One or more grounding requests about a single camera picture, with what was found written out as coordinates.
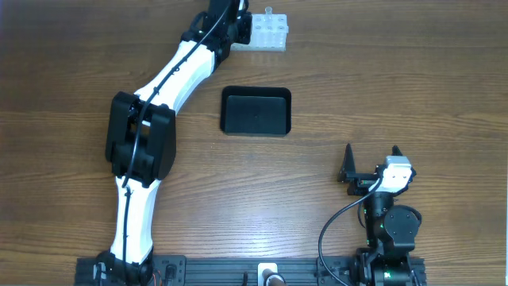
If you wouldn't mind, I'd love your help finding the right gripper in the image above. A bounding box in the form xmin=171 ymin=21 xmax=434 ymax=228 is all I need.
xmin=337 ymin=143 xmax=404 ymax=197

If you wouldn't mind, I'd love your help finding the mounting rail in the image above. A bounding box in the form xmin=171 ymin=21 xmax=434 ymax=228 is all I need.
xmin=75 ymin=255 xmax=428 ymax=286

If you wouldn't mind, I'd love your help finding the white test tube rack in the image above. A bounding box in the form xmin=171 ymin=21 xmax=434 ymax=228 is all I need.
xmin=231 ymin=13 xmax=290 ymax=52

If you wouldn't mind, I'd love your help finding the black cable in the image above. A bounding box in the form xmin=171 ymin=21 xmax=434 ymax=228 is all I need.
xmin=121 ymin=0 xmax=235 ymax=190
xmin=317 ymin=177 xmax=384 ymax=286

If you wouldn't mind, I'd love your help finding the black tray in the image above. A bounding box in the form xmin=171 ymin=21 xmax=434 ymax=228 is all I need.
xmin=220 ymin=85 xmax=293 ymax=138

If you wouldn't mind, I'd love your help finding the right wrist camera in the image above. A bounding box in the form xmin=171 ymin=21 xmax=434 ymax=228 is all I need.
xmin=375 ymin=155 xmax=414 ymax=195

